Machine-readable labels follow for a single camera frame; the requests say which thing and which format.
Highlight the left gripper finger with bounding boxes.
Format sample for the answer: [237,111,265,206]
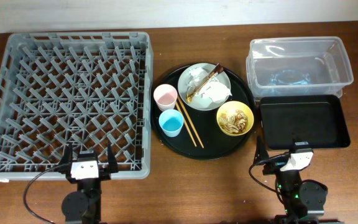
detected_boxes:
[107,143,119,173]
[58,143,73,165]

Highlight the food scraps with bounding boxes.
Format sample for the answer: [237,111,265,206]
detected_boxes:
[218,110,248,134]

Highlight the yellow bowl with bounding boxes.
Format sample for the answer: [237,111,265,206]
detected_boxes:
[216,101,254,136]

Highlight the blue cup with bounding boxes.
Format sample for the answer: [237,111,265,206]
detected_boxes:
[158,109,184,138]

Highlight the wooden chopstick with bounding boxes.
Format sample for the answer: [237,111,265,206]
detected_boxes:
[175,101,197,147]
[178,96,204,148]

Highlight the pink cup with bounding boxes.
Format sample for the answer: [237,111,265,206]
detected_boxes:
[154,84,178,111]

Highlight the grey plate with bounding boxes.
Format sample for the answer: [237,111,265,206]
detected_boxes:
[177,63,232,111]

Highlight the gold foil wrapper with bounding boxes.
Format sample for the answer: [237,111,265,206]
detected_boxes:
[186,64,224,103]

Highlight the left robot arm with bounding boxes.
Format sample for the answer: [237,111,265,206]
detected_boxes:
[58,144,118,224]

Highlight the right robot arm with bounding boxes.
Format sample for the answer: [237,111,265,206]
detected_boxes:
[249,136,328,224]

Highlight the grey dishwasher rack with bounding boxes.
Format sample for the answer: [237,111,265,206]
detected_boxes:
[0,32,153,182]

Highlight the black rectangular tray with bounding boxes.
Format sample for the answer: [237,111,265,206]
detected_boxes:
[259,95,351,150]

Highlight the round black tray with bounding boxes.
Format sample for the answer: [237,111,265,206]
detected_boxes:
[150,65,255,160]

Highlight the clear plastic bin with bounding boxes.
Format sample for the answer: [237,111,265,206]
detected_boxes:
[246,36,354,100]

